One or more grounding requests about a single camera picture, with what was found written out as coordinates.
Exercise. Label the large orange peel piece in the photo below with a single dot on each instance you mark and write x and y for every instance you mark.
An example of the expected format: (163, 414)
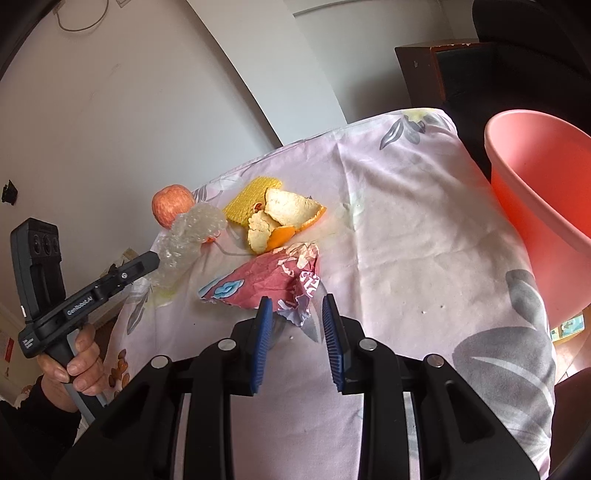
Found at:
(291, 207)

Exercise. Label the clear bubble wrap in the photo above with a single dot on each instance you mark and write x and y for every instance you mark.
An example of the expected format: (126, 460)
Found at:
(184, 240)

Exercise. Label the person's left forearm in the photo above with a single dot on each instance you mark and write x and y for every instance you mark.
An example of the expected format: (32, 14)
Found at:
(37, 424)

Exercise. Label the yellow foam fruit net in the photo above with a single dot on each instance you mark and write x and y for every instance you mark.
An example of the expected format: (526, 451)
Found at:
(244, 203)

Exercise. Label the pink plastic bucket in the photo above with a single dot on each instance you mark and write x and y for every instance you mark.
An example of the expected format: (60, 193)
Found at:
(531, 184)

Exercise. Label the small orange peel piece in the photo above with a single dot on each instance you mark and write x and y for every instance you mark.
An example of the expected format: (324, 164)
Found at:
(261, 230)

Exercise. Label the red printed snack wrapper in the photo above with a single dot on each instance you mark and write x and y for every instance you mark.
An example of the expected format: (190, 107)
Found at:
(258, 281)

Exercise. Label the red apple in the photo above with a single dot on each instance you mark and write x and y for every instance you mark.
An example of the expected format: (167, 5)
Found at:
(166, 205)

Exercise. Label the person's left hand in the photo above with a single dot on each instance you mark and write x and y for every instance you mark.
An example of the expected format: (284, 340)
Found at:
(87, 364)

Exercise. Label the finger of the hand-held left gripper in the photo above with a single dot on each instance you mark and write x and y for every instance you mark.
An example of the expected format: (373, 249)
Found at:
(134, 270)

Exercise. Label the black armchair with wooden arms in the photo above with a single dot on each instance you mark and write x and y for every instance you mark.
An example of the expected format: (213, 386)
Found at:
(508, 69)

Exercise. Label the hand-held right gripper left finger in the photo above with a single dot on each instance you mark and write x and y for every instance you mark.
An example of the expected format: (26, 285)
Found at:
(261, 350)

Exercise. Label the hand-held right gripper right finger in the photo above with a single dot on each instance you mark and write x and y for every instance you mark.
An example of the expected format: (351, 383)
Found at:
(333, 350)

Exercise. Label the black wall bracket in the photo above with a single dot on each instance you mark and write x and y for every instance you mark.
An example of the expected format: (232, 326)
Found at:
(9, 193)

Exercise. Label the floral pink tablecloth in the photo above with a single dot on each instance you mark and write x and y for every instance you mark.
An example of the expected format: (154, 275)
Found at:
(415, 230)

